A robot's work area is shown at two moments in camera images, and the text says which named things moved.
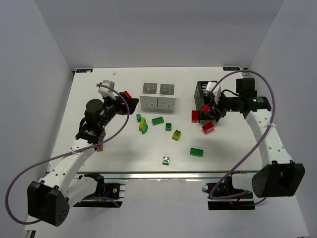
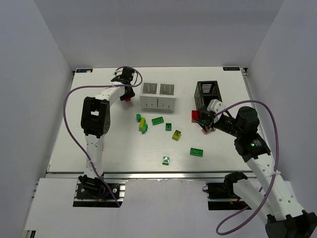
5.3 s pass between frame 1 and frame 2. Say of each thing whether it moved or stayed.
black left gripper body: moved
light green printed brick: stayed
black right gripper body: moved
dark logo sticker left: stayed
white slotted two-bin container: stayed
